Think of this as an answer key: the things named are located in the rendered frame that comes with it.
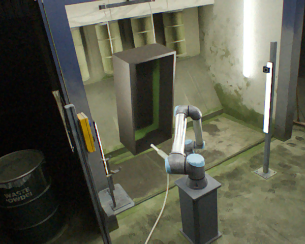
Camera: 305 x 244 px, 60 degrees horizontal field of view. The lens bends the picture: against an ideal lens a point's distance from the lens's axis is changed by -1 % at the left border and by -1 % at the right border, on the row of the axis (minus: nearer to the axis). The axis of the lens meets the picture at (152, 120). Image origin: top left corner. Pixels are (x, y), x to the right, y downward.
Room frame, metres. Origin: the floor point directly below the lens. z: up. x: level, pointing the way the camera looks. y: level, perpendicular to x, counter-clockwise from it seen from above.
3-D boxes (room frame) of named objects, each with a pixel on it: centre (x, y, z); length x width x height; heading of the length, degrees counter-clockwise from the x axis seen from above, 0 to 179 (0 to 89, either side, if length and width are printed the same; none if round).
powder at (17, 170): (2.28, 1.43, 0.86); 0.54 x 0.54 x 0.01
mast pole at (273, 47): (2.71, -1.33, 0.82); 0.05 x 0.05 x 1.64; 27
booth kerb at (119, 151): (3.90, -0.11, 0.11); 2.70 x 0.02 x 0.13; 117
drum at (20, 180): (2.28, 1.42, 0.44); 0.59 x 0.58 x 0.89; 97
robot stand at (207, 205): (1.92, -0.32, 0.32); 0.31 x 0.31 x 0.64; 27
